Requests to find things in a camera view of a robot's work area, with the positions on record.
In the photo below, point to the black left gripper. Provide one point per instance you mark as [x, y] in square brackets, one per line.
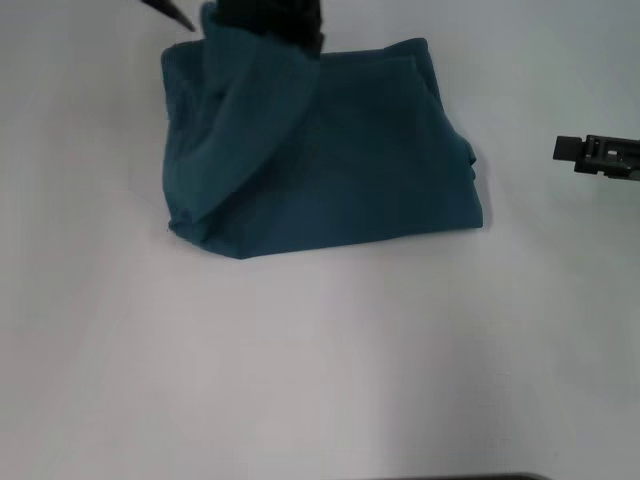
[265, 15]

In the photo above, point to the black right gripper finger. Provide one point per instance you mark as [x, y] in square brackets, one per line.
[590, 152]

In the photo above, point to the teal t-shirt with pink print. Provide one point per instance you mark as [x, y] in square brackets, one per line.
[325, 150]

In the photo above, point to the dark flat panel edge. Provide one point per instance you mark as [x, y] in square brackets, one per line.
[490, 477]

